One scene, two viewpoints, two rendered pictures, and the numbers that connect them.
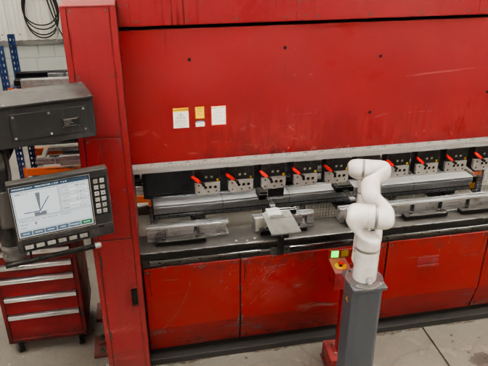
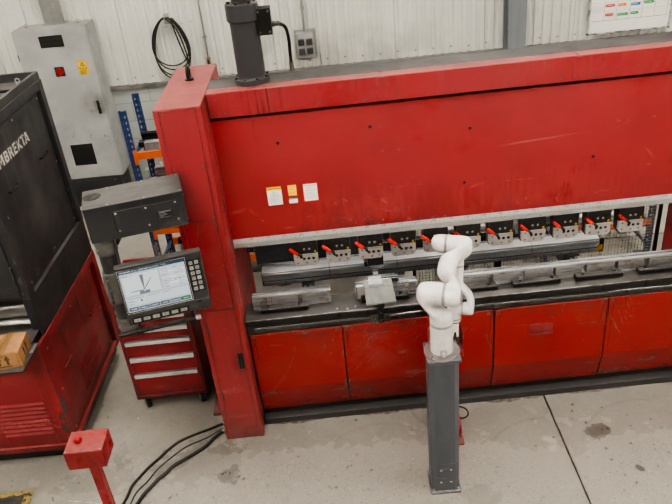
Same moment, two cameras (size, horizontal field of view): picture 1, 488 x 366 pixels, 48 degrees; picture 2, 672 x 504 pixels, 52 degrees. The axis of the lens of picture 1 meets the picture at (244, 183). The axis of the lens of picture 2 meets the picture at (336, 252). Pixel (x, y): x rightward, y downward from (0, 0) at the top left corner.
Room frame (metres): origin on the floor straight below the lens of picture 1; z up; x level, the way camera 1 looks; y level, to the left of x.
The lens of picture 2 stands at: (-0.63, -0.68, 3.33)
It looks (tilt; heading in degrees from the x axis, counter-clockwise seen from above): 30 degrees down; 11
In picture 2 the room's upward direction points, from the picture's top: 6 degrees counter-clockwise
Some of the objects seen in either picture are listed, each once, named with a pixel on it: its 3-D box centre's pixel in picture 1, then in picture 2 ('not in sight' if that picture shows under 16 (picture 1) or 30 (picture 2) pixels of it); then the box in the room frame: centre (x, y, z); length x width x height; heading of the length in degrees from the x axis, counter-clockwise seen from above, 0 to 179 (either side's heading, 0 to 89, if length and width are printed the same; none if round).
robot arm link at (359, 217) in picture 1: (363, 226); (434, 303); (2.33, -0.58, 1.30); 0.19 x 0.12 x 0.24; 81
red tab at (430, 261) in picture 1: (428, 261); (541, 329); (3.09, -1.23, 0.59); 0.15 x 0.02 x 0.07; 101
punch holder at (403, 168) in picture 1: (395, 163); (499, 230); (3.20, -0.95, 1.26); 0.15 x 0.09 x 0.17; 101
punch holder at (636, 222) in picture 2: not in sight; (628, 216); (3.36, -1.74, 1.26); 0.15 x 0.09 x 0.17; 101
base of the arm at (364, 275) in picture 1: (365, 263); (441, 337); (2.32, -0.61, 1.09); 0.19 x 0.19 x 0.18
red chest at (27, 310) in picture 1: (44, 271); (166, 333); (3.09, 1.35, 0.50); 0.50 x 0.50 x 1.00; 11
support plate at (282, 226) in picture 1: (280, 222); (379, 291); (2.90, -0.22, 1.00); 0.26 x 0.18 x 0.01; 11
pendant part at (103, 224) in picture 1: (61, 205); (163, 283); (2.33, 0.87, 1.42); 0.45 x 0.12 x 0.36; 115
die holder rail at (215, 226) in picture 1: (187, 229); (291, 297); (2.94, 0.35, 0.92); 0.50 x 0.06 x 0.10; 101
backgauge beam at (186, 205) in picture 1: (319, 192); (431, 257); (3.42, -0.53, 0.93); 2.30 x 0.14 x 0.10; 101
